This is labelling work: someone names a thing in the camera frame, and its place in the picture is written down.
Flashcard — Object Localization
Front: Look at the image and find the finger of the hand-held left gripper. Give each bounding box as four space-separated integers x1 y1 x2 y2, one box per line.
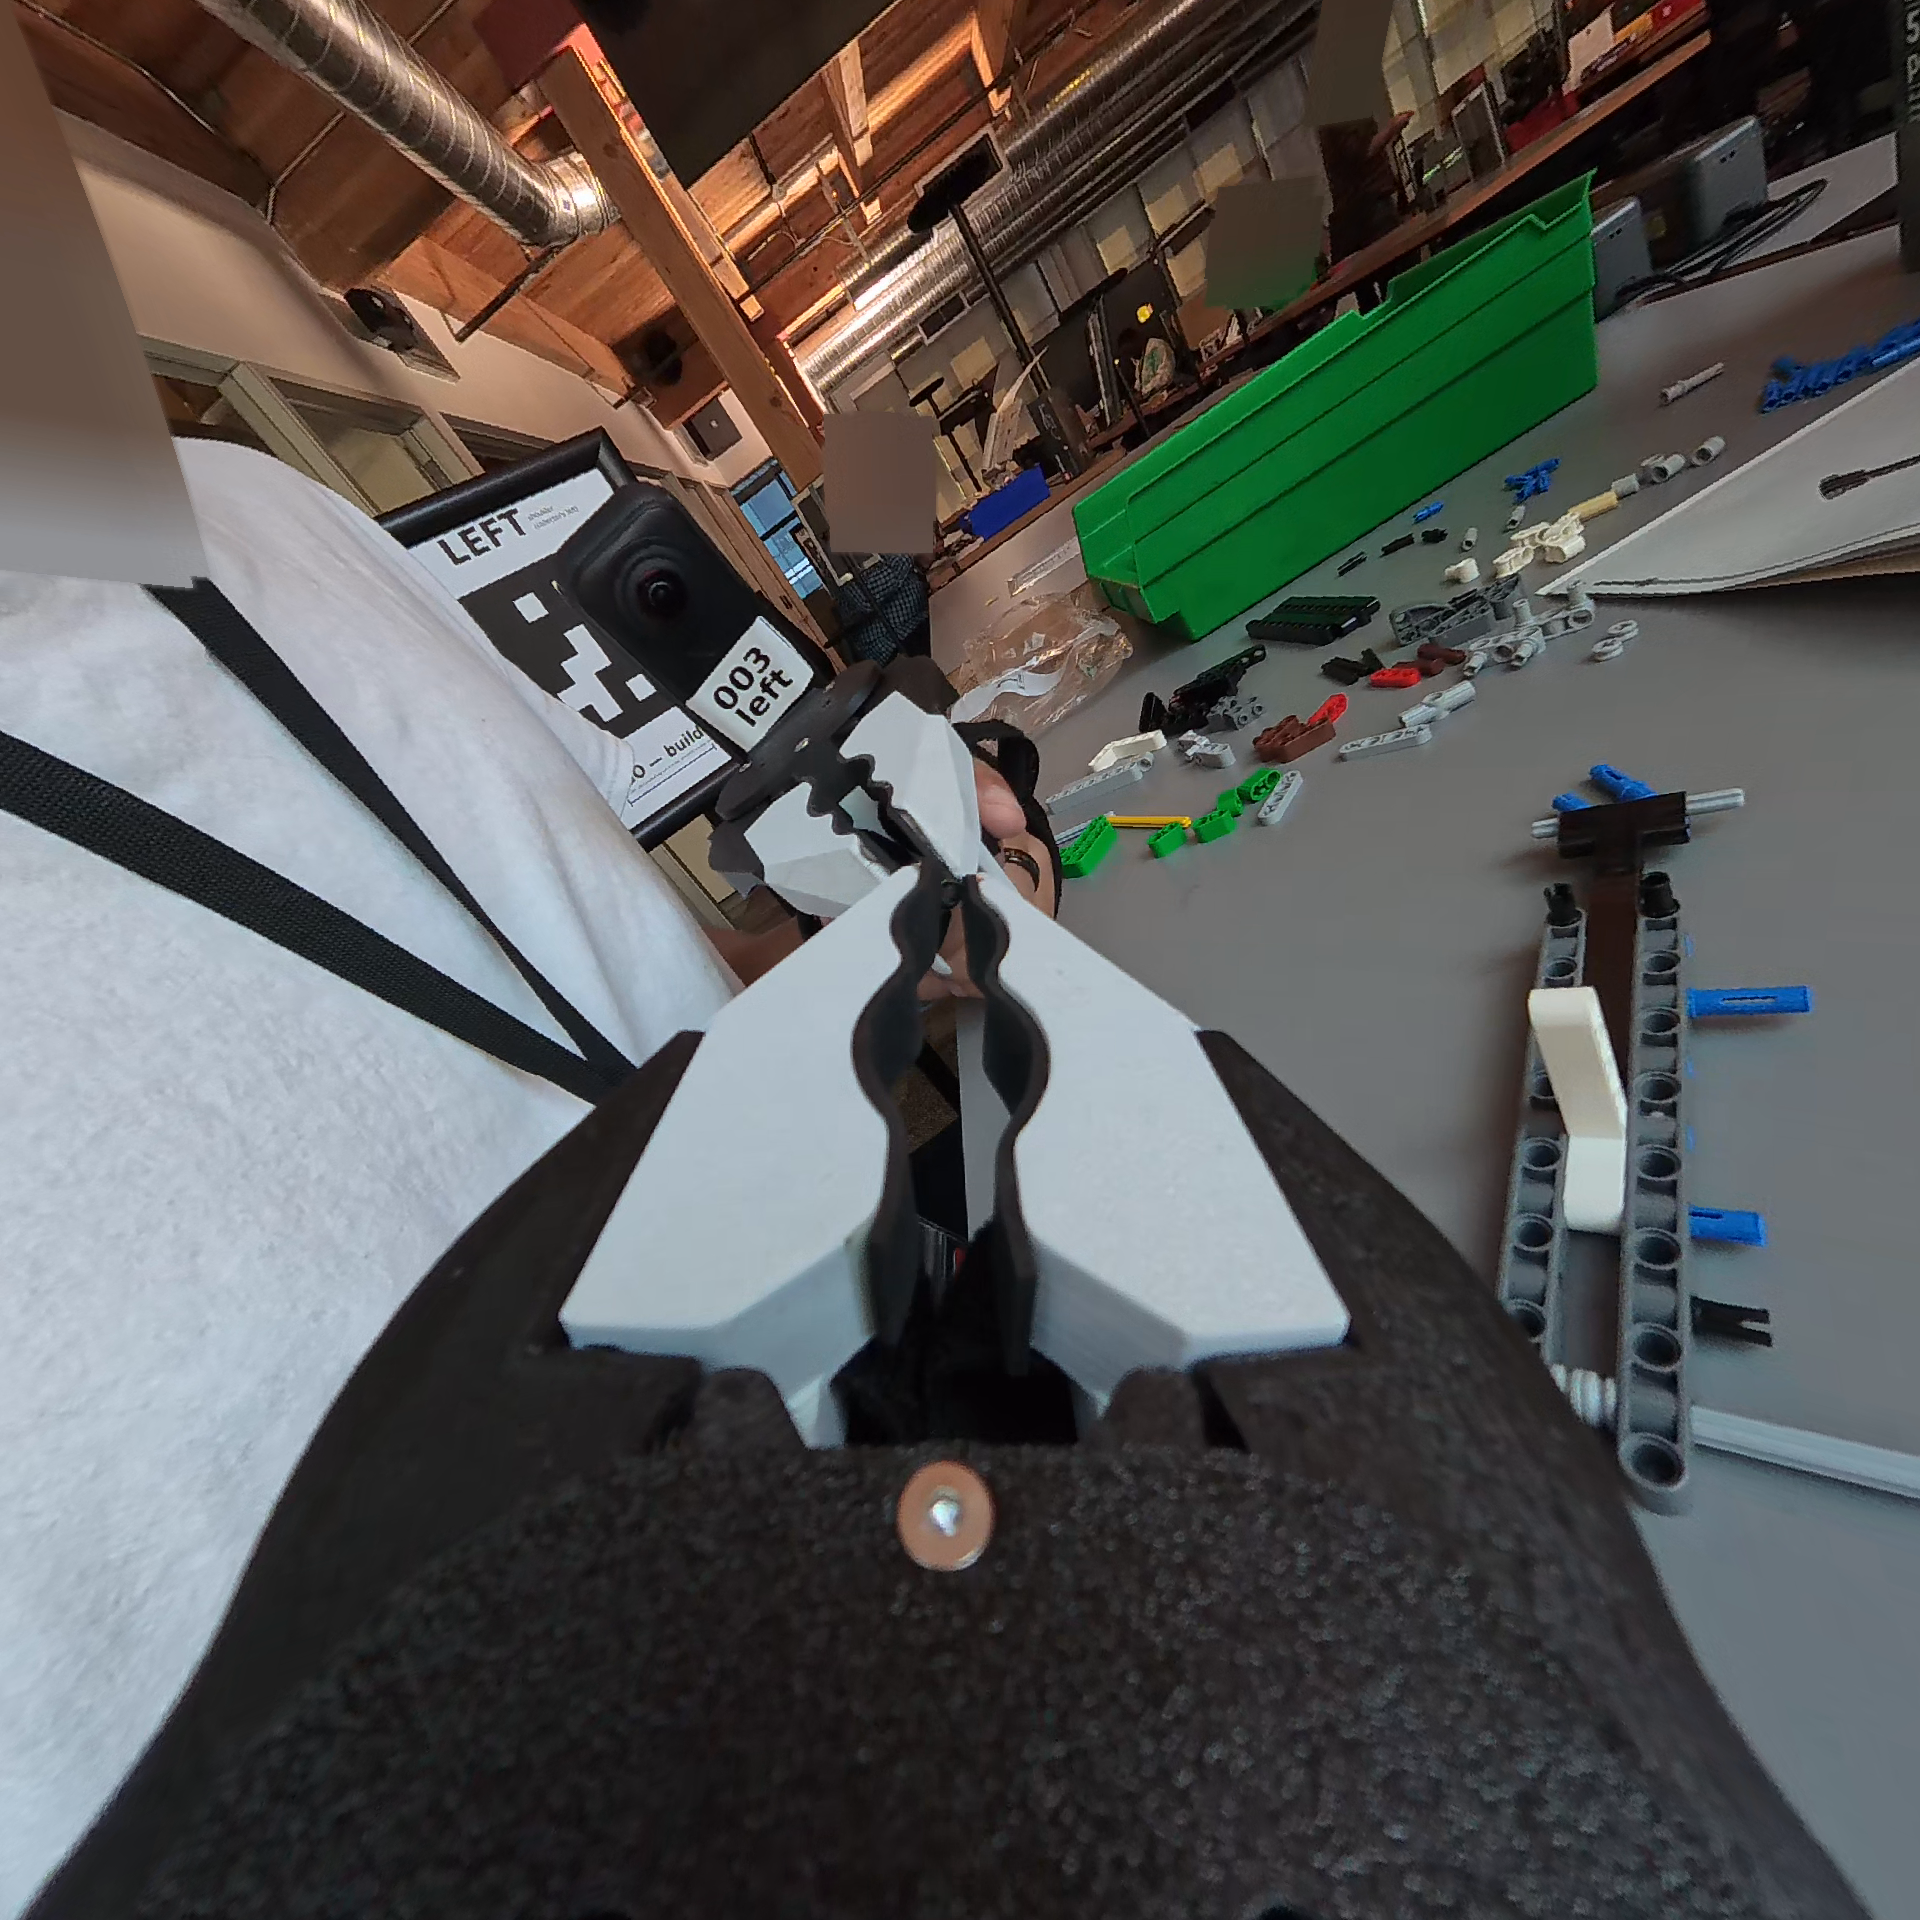
845 690 1003 888
713 780 924 920

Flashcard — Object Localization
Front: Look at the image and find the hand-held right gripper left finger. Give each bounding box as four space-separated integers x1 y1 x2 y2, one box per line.
558 866 962 1453

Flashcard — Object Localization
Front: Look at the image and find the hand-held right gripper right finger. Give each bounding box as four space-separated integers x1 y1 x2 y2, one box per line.
959 876 1351 1434

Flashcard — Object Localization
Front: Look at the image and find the large spread of lego pieces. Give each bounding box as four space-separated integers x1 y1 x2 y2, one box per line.
1042 356 1728 881

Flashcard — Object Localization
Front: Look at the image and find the partly built lego assembly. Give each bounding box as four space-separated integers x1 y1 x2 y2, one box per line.
1496 772 1818 1514

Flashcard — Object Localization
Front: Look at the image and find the long pale grey lego rod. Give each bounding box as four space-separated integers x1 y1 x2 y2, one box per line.
1560 1363 1920 1500

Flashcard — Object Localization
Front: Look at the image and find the bunch of blue lego pins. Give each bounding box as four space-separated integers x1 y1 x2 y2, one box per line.
1758 323 1920 414

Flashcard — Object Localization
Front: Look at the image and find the person's left hand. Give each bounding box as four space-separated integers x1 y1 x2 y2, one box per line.
959 756 1070 920

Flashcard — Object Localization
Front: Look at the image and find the clear plastic bag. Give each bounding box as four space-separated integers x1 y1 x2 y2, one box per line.
951 585 1133 739

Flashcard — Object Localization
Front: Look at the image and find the green plastic bin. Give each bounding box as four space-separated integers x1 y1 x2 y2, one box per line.
1071 169 1601 645

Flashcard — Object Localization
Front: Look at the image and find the small grey power adapter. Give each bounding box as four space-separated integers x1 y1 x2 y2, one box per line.
1590 194 1663 320

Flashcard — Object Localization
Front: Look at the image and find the open instruction booklet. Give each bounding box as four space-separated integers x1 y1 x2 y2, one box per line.
1536 393 1920 603

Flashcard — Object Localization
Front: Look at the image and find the large grey power adapter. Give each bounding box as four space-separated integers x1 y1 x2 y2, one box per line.
1680 116 1775 270

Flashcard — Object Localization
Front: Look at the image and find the black shoulder strap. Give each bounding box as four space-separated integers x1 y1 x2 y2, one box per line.
145 582 639 1090
0 730 617 1105

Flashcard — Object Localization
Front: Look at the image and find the silver air duct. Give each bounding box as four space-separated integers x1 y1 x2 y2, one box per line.
193 0 610 250
786 60 1277 400

